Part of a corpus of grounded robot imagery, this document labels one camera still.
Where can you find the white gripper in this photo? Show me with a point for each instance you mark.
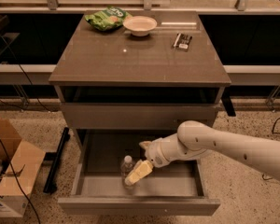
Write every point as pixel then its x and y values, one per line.
pixel 156 155

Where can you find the clear plastic water bottle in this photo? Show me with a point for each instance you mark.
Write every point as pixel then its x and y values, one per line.
pixel 126 166

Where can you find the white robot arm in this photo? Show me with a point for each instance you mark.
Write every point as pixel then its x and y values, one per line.
pixel 193 140

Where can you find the open middle drawer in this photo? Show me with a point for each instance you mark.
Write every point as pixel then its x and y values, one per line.
pixel 174 190

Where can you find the grey drawer cabinet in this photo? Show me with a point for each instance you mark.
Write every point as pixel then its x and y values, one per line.
pixel 118 68

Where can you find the closed top drawer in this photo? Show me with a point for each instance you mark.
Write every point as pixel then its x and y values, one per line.
pixel 135 117

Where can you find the black cabinet base bar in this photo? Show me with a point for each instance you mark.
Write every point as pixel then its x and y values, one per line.
pixel 55 157

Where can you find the dark snack packet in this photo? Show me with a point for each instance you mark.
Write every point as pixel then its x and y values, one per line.
pixel 182 42

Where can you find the brown cardboard box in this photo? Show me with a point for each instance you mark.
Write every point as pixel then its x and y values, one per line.
pixel 21 164

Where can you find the white bowl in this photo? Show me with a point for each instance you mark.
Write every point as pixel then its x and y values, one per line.
pixel 140 25

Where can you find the green chip bag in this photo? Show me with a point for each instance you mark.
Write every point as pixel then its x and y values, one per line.
pixel 108 19

